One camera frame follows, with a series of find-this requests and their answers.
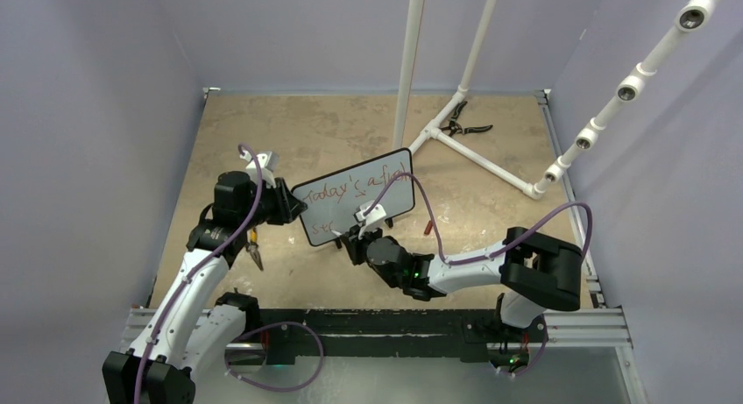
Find white pipe with camera sockets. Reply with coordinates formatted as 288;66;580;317
534;0;722;192

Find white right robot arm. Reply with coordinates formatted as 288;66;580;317
335;227;584;340

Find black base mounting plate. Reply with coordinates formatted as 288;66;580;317
206;289;549;366

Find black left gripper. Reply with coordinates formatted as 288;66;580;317
239;177;306;230

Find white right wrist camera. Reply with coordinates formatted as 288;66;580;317
354;201;387;231

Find black-handled pliers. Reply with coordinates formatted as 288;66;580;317
438;101;494;138

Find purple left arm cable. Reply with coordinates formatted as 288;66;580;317
133;144;265;404

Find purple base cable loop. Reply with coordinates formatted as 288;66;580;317
223;322;325;393

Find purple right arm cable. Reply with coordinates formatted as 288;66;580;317
365;172;593;267

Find yellow-handled pliers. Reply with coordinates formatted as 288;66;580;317
246;229;264;272

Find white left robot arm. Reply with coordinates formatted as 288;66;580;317
102;171;307;403

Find black-framed small whiteboard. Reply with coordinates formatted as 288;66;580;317
291;147;415;247

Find aluminium frame rail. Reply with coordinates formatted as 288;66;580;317
104;306;648;404

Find white PVC pipe frame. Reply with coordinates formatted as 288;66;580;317
391;0;544;199

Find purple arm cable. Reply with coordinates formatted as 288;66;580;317
365;172;593;267
133;144;265;404

